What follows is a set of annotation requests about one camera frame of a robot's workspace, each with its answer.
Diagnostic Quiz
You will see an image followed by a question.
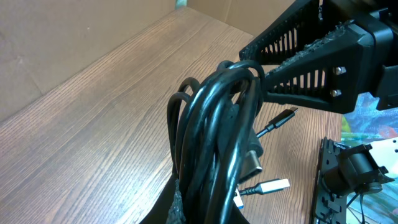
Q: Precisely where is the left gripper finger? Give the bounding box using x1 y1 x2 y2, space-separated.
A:
140 174 187 224

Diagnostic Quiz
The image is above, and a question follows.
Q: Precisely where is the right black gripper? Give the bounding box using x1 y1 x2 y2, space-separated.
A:
239 0 397 114

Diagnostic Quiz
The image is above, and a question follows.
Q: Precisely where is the thick black USB cable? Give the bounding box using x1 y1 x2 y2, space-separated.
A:
166 59 299 224

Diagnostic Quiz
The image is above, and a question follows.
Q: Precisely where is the thin black USB-C cable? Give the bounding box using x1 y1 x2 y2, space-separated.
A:
238 177 291 197

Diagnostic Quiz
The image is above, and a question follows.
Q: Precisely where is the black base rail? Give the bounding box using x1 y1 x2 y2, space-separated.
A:
310 138 397 223

